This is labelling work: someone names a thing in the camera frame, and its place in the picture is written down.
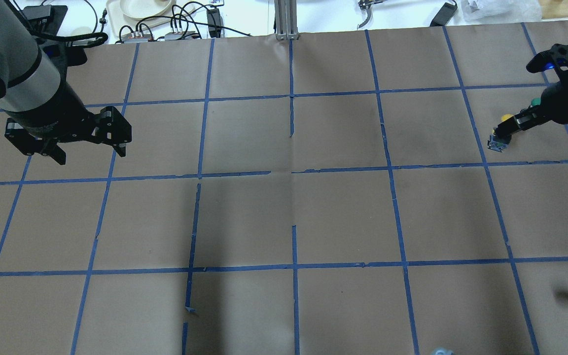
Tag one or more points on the black power adapter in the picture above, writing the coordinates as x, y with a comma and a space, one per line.
446, 12

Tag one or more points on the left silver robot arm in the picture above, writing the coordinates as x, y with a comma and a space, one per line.
28, 74

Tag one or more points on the beige round plate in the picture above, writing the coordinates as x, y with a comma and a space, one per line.
139, 9

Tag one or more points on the wooden cutting board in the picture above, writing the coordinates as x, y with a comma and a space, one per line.
553, 9

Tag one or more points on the yellow push button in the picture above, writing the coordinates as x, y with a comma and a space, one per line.
494, 145

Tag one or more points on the beige tray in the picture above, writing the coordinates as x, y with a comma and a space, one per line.
117, 19

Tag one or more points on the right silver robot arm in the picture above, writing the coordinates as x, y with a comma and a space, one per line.
552, 105

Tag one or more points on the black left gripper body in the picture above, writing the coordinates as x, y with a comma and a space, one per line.
53, 112

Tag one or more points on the aluminium frame post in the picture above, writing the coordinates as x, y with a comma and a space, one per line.
286, 20

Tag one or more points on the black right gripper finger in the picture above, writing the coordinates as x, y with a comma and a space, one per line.
503, 135
515, 122

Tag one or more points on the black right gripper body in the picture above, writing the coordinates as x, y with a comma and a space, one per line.
557, 105

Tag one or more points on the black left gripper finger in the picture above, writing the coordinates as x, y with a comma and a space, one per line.
52, 150
114, 130

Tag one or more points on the clear plastic bag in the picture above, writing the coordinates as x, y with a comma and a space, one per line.
500, 11

